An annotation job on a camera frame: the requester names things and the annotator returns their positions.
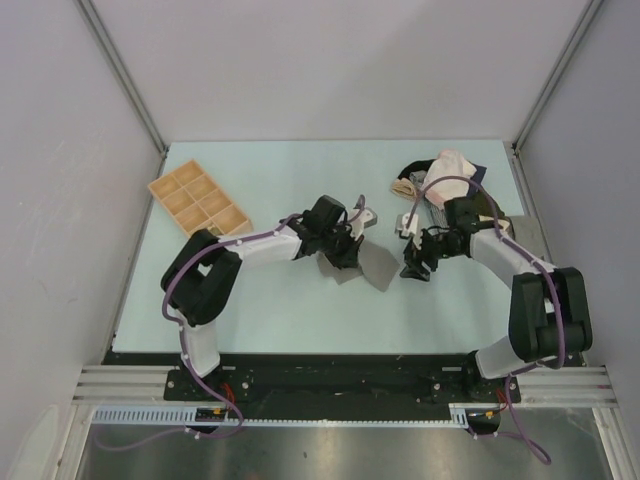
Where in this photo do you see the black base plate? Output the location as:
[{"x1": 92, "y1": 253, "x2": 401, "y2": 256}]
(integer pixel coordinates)
[{"x1": 101, "y1": 349, "x2": 586, "y2": 405}]

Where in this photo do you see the beige rolled garment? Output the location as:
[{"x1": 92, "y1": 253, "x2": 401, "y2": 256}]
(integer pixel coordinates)
[{"x1": 391, "y1": 178, "x2": 419, "y2": 202}]

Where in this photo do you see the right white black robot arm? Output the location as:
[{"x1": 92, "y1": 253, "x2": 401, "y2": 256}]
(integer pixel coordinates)
[{"x1": 396, "y1": 198, "x2": 593, "y2": 401}]

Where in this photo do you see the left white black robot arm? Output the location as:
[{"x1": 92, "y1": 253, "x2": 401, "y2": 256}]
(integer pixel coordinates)
[{"x1": 161, "y1": 195, "x2": 377, "y2": 400}]

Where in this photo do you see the navy blue garment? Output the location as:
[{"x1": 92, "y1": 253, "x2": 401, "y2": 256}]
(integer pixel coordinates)
[{"x1": 471, "y1": 165, "x2": 487, "y2": 185}]

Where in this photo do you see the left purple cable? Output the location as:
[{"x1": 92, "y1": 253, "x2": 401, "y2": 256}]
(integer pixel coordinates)
[{"x1": 92, "y1": 194, "x2": 369, "y2": 451}]

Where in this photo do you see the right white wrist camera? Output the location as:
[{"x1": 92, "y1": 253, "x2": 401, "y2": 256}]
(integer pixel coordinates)
[{"x1": 395, "y1": 212, "x2": 420, "y2": 239}]

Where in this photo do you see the pink white garment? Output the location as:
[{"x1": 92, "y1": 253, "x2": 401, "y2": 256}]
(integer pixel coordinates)
[{"x1": 423, "y1": 149, "x2": 477, "y2": 210}]

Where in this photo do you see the dark olive garment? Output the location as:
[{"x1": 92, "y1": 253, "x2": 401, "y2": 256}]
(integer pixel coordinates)
[{"x1": 470, "y1": 191, "x2": 508, "y2": 220}]

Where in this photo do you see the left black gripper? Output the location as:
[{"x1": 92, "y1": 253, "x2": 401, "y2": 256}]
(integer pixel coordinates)
[{"x1": 318, "y1": 221, "x2": 364, "y2": 271}]

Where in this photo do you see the grey underwear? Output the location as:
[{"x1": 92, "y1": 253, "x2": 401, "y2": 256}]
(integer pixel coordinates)
[{"x1": 316, "y1": 236, "x2": 400, "y2": 292}]

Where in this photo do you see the black garment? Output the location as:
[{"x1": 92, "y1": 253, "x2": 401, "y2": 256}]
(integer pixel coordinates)
[{"x1": 397, "y1": 159, "x2": 435, "y2": 180}]

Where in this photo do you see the wooden compartment tray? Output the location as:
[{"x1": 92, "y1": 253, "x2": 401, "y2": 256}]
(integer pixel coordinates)
[{"x1": 148, "y1": 159, "x2": 253, "y2": 237}]

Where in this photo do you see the cream beige garment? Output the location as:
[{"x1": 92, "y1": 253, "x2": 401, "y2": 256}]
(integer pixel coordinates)
[{"x1": 478, "y1": 214, "x2": 515, "y2": 240}]

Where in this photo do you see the white slotted cable duct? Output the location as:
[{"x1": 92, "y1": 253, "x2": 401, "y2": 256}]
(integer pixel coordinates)
[{"x1": 92, "y1": 405, "x2": 500, "y2": 429}]

